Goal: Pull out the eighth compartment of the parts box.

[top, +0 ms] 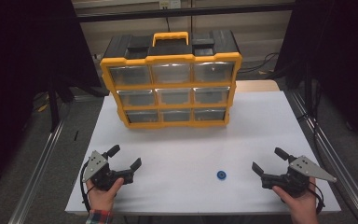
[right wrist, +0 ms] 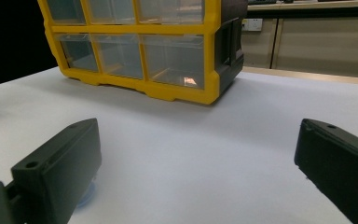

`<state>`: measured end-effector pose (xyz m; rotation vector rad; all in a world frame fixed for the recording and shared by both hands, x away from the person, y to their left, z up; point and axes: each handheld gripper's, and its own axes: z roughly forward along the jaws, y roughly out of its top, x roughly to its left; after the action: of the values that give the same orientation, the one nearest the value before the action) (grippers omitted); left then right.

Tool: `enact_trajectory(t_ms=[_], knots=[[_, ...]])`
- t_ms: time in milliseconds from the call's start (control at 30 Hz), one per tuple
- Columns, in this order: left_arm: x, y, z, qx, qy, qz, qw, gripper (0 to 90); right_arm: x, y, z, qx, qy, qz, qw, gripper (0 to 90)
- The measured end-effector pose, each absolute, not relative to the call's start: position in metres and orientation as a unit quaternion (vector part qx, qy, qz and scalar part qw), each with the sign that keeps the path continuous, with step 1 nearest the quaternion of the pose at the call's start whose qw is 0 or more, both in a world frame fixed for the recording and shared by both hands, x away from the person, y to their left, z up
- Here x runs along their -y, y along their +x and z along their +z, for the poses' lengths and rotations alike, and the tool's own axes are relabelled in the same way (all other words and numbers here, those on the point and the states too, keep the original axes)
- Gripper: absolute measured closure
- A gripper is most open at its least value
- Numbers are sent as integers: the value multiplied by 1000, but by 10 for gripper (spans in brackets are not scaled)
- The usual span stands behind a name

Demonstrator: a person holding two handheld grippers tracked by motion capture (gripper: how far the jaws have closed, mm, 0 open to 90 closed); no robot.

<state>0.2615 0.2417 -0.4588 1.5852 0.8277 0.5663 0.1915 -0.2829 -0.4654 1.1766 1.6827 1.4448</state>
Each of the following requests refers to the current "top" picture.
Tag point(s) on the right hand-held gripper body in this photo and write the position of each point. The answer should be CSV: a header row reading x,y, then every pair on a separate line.
x,y
307,168

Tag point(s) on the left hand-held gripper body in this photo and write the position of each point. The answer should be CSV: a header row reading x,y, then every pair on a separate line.
x,y
94,165

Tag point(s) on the clear plastic drawer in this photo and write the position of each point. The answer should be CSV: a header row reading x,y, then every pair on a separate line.
x,y
175,115

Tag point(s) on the yellow black drawer organizer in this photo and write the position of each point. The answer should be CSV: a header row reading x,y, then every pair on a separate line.
x,y
171,59

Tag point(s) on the person's left hand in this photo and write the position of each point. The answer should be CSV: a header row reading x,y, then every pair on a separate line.
x,y
101,200

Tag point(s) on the person's right hand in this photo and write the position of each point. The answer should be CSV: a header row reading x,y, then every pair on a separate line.
x,y
303,207

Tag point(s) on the small black strip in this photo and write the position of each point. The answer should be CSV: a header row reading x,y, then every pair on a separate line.
x,y
76,135

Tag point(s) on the black stand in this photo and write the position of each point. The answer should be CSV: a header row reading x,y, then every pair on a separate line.
x,y
54,109

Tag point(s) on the grid of clear organizer drawers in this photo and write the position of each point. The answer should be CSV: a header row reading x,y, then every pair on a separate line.
x,y
130,75

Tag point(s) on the yellow floor tape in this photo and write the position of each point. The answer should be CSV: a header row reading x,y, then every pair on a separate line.
x,y
43,108

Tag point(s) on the black curtain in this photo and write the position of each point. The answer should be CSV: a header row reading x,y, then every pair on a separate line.
x,y
18,62
348,62

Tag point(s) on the aluminium floor rail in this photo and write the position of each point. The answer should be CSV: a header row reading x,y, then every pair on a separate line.
x,y
34,180
332,155

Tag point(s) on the white wall socket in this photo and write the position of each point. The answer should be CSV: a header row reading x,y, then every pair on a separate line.
x,y
170,3

